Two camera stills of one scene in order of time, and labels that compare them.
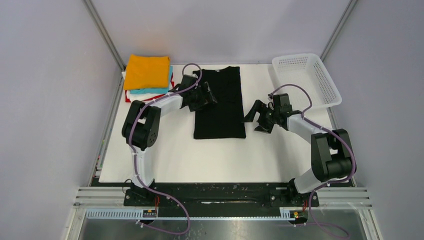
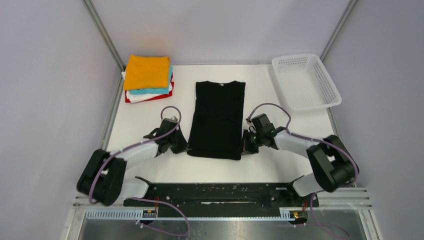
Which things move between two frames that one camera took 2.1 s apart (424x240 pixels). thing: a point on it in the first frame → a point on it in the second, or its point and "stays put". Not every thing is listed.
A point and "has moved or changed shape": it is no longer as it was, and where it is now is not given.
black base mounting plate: (219, 195) stays put
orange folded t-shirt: (143, 72) stays put
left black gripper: (201, 98) → (178, 142)
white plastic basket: (304, 78) stays put
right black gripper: (263, 117) → (249, 141)
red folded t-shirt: (128, 100) stays put
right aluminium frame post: (340, 26) stays put
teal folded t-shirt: (161, 90) stays put
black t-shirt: (225, 119) has moved or changed shape
